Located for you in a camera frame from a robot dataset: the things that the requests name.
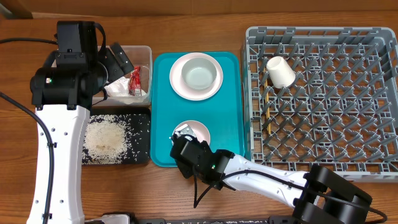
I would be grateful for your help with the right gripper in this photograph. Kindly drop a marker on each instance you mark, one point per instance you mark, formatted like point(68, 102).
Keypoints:
point(185, 173)

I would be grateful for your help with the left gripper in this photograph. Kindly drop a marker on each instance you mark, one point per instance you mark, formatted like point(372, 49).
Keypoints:
point(116, 70)

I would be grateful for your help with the red snack wrapper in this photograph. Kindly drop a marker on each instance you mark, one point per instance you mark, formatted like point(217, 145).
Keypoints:
point(135, 82)

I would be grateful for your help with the white tissue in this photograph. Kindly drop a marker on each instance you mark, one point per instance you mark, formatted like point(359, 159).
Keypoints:
point(120, 88)

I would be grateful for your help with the small pink-white bowl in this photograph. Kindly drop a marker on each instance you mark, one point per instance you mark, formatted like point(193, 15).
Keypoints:
point(200, 130)

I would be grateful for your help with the pile of rice grains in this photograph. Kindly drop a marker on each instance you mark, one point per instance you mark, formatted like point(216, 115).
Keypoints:
point(105, 140)

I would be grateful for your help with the white cup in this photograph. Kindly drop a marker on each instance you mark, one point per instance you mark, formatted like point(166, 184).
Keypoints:
point(281, 74)

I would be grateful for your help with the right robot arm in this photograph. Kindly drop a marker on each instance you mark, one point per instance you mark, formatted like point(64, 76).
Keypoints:
point(317, 196)

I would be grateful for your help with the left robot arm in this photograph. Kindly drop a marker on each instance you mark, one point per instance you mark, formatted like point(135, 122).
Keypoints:
point(62, 93)

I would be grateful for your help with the grey dishwasher rack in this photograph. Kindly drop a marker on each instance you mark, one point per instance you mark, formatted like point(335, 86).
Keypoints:
point(341, 110)

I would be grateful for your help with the clear plastic bin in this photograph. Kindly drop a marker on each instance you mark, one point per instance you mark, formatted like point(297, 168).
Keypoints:
point(139, 55)

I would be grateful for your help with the teal serving tray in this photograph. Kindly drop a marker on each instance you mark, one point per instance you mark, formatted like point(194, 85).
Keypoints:
point(221, 114)

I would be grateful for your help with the large white plate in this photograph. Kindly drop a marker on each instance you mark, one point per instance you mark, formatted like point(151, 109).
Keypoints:
point(183, 90)

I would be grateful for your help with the black rectangular tray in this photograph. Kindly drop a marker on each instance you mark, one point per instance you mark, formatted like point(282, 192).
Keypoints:
point(140, 137)

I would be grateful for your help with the grey shallow bowl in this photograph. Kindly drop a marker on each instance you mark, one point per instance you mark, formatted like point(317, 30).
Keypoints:
point(199, 73)

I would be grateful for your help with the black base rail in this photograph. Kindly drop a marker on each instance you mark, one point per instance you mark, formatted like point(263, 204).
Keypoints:
point(130, 218)

